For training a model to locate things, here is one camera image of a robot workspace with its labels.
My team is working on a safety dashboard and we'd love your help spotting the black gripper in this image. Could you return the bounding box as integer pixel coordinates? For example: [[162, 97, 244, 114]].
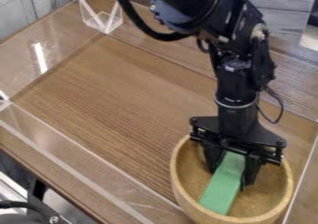
[[189, 116, 288, 189]]

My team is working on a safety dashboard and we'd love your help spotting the green rectangular block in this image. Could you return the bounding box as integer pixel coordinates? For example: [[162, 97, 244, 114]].
[[200, 152, 245, 215]]

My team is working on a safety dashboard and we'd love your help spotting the brown wooden bowl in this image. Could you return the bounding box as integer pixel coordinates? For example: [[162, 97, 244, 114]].
[[170, 137, 295, 224]]

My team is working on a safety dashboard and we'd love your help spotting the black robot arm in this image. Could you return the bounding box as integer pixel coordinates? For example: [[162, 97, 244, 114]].
[[152, 0, 288, 186]]

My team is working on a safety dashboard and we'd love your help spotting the black metal table leg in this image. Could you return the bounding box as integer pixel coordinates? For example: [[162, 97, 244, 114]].
[[27, 178, 73, 224]]

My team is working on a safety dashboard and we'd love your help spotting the clear acrylic front wall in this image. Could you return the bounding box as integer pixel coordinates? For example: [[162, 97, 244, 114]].
[[0, 91, 194, 224]]

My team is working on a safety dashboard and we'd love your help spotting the clear acrylic corner bracket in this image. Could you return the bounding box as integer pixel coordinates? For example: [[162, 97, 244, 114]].
[[79, 0, 124, 34]]

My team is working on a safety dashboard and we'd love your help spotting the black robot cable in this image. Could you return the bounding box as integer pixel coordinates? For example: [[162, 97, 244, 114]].
[[110, 0, 197, 43]]

